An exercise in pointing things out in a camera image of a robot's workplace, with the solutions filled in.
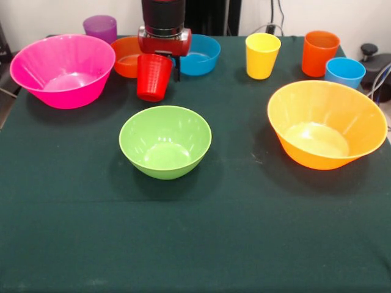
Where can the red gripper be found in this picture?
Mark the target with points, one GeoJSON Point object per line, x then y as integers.
{"type": "Point", "coordinates": [162, 45]}

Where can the red plastic cup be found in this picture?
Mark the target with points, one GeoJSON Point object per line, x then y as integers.
{"type": "Point", "coordinates": [152, 79]}

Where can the orange plastic bowl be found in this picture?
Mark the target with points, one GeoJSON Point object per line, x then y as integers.
{"type": "Point", "coordinates": [125, 61]}

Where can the green plastic bowl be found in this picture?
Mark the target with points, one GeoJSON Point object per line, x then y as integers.
{"type": "Point", "coordinates": [165, 146]}

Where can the blue plastic bowl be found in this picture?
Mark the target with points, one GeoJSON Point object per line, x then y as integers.
{"type": "Point", "coordinates": [201, 58]}

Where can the yellow plastic cup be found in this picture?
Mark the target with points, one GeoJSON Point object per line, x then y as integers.
{"type": "Point", "coordinates": [262, 61]}

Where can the purple plastic cup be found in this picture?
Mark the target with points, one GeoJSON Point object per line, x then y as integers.
{"type": "Point", "coordinates": [100, 29]}

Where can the pink plastic bowl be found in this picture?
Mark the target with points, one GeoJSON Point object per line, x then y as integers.
{"type": "Point", "coordinates": [61, 61]}

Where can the orange plastic cup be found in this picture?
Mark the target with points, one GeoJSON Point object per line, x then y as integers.
{"type": "Point", "coordinates": [317, 58]}

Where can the dark green tablecloth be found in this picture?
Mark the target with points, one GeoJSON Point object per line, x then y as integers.
{"type": "Point", "coordinates": [183, 213]}

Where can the yellow plastic bowl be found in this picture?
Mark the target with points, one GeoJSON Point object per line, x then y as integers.
{"type": "Point", "coordinates": [323, 107]}

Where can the blue plastic cup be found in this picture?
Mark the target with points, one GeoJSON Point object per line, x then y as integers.
{"type": "Point", "coordinates": [345, 74]}

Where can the black clamp stand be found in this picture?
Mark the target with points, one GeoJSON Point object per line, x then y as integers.
{"type": "Point", "coordinates": [378, 64]}

